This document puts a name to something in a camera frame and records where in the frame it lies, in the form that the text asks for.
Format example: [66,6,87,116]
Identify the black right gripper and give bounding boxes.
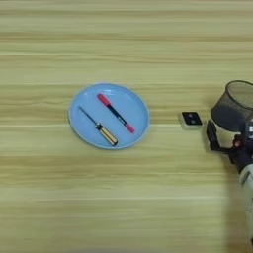
[206,120,253,175]

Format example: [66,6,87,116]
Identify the small white black square box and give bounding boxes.
[179,111,204,130]

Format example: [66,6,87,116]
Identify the black mesh pen cup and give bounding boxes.
[210,79,253,133]

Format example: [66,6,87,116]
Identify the red black marker pen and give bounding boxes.
[96,92,136,134]

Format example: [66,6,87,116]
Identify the blue round plate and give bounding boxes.
[67,82,151,150]

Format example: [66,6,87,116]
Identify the yellow black handled screwdriver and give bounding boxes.
[78,105,119,147]

